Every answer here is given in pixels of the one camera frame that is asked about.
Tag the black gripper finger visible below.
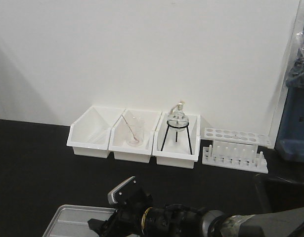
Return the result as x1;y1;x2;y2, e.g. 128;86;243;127
87;218;112;237

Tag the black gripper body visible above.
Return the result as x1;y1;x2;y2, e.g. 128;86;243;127
116;189;153;236

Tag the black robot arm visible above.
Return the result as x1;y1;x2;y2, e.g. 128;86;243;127
87;189;304;237

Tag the silver metal tray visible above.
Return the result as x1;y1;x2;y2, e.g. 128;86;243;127
43;204;115;237

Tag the white storage bin middle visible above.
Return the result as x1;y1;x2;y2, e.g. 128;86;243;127
109;109;162;163

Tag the white storage bin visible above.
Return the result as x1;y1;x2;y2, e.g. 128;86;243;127
67;106;125;158
152;113;201;169
109;109;162;163

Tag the red glass stirring rod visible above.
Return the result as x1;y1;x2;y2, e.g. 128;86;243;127
122;115;139;143

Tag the white storage bin right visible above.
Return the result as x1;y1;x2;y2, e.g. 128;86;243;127
152;113;201;169

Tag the white storage bin left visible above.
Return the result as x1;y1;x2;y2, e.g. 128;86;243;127
67;106;125;158

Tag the glass alcohol lamp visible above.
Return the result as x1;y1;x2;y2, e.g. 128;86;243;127
168;101;189;131

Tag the white test tube rack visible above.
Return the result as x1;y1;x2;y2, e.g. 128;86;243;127
202;128;271;174

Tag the black sink basin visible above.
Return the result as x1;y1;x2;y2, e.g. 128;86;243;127
254;174;304;213

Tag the blue pegboard drying rack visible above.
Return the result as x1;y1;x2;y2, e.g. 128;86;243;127
275;86;304;163

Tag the plastic bag of pegs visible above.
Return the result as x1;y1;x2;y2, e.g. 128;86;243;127
285;26;304;89

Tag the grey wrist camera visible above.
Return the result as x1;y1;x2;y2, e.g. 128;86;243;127
107;176;138;205

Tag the black wire tripod stand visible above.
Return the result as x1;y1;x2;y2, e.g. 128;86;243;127
161;120;192;155

